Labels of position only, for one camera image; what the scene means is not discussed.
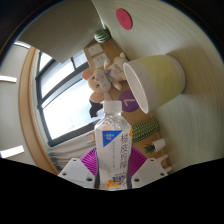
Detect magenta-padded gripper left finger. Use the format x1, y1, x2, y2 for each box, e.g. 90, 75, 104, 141
58, 147, 99, 190

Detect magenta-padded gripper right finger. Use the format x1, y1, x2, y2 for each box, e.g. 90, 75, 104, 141
129, 146, 169, 190

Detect clear plastic drink bottle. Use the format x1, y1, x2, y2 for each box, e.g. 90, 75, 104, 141
94, 99, 133, 191

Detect grey window curtain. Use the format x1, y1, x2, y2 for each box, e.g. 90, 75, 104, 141
46, 133, 98, 172

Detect small plant in white pot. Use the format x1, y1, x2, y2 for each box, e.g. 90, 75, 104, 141
144, 138, 167, 155

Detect wooden hand model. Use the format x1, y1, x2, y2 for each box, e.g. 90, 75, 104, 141
85, 129, 98, 146

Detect tall green cactus figure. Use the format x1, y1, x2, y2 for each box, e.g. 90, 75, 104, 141
130, 116, 161, 144

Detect black horse figurine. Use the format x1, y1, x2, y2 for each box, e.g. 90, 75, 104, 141
88, 98, 104, 119

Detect ceiling lights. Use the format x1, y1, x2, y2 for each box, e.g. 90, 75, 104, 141
0, 74, 26, 159

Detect dark-framed window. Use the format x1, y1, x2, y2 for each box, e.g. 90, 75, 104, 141
34, 49, 104, 148

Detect purple round number disc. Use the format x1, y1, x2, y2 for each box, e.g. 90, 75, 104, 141
118, 89, 140, 113

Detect pale yellow cup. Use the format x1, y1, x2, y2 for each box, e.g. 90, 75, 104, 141
122, 54, 187, 115

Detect beige plush mouse toy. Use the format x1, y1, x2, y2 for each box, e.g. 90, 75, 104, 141
81, 52, 129, 104

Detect round green cactus figure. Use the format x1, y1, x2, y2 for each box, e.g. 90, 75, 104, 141
93, 28, 112, 44

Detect grey-green desk partition panel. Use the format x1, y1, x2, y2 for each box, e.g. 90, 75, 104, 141
18, 0, 104, 64

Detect flat round red coaster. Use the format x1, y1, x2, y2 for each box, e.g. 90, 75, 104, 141
115, 8, 134, 31

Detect white wall socket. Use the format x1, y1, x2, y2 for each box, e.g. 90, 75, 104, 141
87, 43, 104, 57
91, 53, 109, 69

